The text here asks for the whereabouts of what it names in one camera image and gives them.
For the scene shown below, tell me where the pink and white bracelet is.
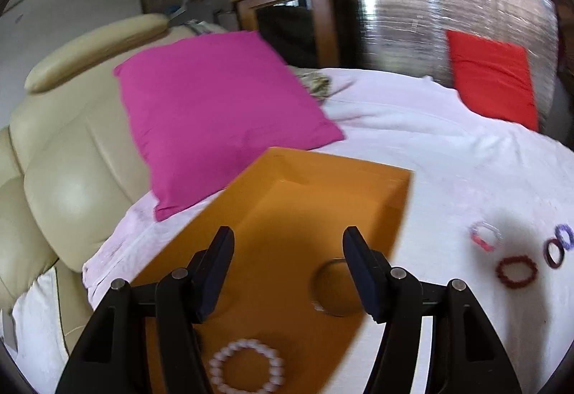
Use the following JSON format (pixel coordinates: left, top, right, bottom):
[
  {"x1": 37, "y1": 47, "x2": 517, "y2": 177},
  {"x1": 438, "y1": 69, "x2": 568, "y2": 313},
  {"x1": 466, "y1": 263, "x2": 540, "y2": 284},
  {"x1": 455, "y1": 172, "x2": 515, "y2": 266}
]
[{"x1": 470, "y1": 221, "x2": 502, "y2": 251}]

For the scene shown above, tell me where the dark red bead bracelet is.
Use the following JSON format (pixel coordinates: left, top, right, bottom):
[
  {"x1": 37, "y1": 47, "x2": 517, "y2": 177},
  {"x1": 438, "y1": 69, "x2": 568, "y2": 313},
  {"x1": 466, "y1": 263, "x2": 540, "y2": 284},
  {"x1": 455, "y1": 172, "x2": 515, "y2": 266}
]
[{"x1": 495, "y1": 256, "x2": 539, "y2": 288}]

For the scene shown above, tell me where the white bead bracelet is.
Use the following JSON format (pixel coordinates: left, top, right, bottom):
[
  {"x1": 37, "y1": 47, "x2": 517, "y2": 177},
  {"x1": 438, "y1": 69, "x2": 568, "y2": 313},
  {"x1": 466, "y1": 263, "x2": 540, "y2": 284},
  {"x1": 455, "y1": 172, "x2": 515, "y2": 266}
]
[{"x1": 208, "y1": 338, "x2": 286, "y2": 394}]

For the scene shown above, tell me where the maroon bangle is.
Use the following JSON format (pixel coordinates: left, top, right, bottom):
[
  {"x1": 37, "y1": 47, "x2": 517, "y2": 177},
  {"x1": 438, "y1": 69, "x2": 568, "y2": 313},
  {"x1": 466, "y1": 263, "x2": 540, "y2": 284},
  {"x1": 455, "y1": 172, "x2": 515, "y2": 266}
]
[{"x1": 543, "y1": 236, "x2": 566, "y2": 268}]

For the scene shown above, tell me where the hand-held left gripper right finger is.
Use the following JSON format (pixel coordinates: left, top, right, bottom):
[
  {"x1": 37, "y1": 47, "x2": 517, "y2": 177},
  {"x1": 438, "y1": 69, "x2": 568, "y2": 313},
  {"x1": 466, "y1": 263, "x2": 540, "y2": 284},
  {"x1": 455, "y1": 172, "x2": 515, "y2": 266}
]
[{"x1": 343, "y1": 226, "x2": 523, "y2": 394}]

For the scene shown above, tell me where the beige leather sofa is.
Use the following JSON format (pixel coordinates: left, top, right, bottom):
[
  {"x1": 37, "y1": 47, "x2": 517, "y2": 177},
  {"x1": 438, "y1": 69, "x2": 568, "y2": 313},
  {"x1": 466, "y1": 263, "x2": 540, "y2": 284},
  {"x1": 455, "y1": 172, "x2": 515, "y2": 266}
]
[{"x1": 0, "y1": 13, "x2": 172, "y2": 377}]

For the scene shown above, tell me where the patterned crumpled cloth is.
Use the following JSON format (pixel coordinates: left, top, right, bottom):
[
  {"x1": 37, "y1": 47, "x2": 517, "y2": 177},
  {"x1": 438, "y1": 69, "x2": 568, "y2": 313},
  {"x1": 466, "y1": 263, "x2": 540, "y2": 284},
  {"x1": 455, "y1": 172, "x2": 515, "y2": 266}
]
[{"x1": 289, "y1": 67, "x2": 356, "y2": 101}]

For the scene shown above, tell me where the magenta pillow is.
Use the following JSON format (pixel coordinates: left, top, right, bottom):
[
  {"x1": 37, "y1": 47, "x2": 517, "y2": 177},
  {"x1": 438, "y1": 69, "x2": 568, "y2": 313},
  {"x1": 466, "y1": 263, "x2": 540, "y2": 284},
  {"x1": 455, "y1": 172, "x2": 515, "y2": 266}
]
[{"x1": 113, "y1": 30, "x2": 346, "y2": 222}]

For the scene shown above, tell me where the purple bracelet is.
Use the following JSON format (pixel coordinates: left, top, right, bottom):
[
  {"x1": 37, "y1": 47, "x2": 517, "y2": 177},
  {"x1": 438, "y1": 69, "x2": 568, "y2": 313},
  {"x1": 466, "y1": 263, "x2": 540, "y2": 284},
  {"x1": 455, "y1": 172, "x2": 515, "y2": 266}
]
[{"x1": 554, "y1": 224, "x2": 574, "y2": 252}]

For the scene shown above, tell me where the white cloth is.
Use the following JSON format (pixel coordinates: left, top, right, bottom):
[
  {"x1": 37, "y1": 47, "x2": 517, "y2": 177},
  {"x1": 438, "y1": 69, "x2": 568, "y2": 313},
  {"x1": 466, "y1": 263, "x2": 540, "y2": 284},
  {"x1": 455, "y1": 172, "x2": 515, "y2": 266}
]
[{"x1": 11, "y1": 266, "x2": 80, "y2": 391}]

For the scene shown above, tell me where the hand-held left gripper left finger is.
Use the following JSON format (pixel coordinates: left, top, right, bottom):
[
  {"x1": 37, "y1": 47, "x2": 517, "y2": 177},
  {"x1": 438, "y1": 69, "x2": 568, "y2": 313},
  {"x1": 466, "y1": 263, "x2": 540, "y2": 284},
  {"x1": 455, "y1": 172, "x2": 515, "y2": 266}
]
[{"x1": 55, "y1": 226, "x2": 235, "y2": 394}]

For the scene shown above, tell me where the wooden cabinet with glass door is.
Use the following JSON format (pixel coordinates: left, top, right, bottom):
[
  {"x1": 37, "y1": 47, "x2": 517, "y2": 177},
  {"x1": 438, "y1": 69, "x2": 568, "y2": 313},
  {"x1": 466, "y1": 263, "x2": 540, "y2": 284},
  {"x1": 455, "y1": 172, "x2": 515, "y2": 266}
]
[{"x1": 232, "y1": 0, "x2": 359, "y2": 69}]

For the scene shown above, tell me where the silver foil panel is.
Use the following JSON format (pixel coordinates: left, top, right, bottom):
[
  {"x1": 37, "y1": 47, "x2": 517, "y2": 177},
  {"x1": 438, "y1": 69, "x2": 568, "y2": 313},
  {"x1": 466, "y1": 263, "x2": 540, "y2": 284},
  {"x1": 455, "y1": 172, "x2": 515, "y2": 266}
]
[{"x1": 344, "y1": 0, "x2": 560, "y2": 131}]

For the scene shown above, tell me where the clear bangle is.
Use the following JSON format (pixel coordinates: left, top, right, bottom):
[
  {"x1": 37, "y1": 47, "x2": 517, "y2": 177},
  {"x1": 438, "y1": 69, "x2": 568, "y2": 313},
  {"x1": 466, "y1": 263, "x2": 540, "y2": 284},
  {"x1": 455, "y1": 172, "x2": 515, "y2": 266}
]
[{"x1": 311, "y1": 258, "x2": 365, "y2": 318}]

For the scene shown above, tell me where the red pillow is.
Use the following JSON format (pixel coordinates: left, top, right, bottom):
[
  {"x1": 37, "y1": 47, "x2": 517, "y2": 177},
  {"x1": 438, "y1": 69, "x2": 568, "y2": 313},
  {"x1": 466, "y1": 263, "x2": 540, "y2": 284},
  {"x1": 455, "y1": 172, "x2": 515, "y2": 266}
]
[{"x1": 446, "y1": 29, "x2": 541, "y2": 133}]

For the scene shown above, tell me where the orange cardboard box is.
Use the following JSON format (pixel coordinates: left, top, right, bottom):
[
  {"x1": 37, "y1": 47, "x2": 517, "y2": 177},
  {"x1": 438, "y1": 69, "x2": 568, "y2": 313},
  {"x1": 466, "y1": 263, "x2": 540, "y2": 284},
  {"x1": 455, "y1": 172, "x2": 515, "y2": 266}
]
[{"x1": 131, "y1": 147, "x2": 415, "y2": 394}]

